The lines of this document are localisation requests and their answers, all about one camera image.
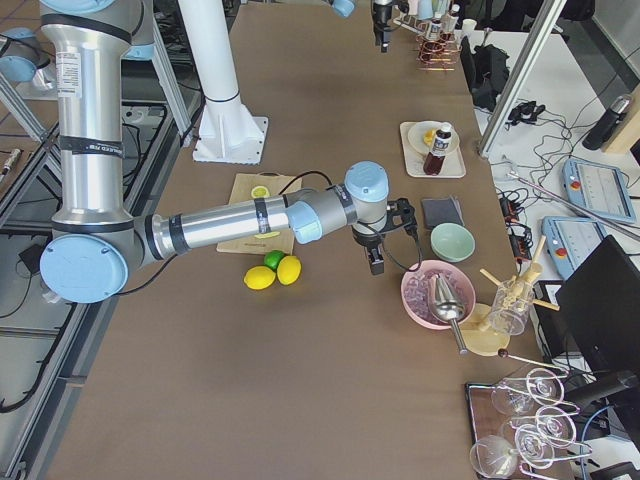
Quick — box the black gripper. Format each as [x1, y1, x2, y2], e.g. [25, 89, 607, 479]
[371, 0, 393, 53]
[351, 222, 384, 275]

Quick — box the white round plate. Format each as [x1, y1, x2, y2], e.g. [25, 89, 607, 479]
[407, 121, 460, 155]

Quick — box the glazed twisted donut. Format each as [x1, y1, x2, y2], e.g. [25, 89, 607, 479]
[423, 129, 437, 146]

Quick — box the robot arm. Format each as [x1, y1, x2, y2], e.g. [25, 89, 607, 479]
[327, 0, 395, 53]
[40, 1, 389, 304]

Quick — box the cream rabbit tray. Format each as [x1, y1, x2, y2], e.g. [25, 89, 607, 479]
[399, 121, 466, 179]

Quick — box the wine glass rack tray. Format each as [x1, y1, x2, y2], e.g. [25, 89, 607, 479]
[465, 358, 592, 479]

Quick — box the pink ice bowl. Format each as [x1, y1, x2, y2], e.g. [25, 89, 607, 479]
[401, 260, 476, 330]

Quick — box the grey folded cloth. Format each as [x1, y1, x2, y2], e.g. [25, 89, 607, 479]
[421, 196, 464, 230]

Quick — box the mint green bowl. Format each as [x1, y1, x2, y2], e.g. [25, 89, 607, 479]
[430, 223, 476, 263]

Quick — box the steel ice scoop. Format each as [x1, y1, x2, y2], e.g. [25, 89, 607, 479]
[428, 274, 468, 355]

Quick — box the yellow lemon upper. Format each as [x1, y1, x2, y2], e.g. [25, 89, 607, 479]
[276, 255, 302, 286]

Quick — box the yellow lemon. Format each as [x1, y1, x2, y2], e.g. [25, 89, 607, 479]
[276, 255, 302, 286]
[243, 265, 276, 290]

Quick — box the yellow plastic knife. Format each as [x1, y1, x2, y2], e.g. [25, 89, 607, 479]
[254, 231, 280, 239]

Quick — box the green lime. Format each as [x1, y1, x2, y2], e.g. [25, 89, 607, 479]
[263, 250, 287, 271]

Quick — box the dark tea bottle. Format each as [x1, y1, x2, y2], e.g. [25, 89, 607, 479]
[423, 122, 452, 176]

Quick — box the yellow lemon lower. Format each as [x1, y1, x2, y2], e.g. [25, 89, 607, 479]
[243, 265, 276, 290]

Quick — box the wooden cutting board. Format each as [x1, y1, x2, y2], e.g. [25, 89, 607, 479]
[217, 173, 302, 255]

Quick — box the half lemon slice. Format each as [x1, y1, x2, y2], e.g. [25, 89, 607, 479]
[251, 185, 270, 199]

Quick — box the clear glass mug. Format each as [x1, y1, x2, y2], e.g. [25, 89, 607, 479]
[487, 280, 533, 336]

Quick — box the black monitor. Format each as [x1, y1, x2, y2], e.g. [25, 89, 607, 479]
[556, 236, 639, 373]

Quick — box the black thermos flask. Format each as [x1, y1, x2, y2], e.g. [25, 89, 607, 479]
[582, 94, 633, 151]

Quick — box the white wire cup rack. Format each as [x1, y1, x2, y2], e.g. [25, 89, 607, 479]
[393, 0, 434, 34]

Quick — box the bottle in wire rack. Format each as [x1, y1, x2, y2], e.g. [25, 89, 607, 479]
[425, 13, 442, 42]

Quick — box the copper wire bottle rack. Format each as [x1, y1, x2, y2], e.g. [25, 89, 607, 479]
[417, 26, 460, 72]

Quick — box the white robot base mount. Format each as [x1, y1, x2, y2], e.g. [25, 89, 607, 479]
[179, 0, 268, 165]

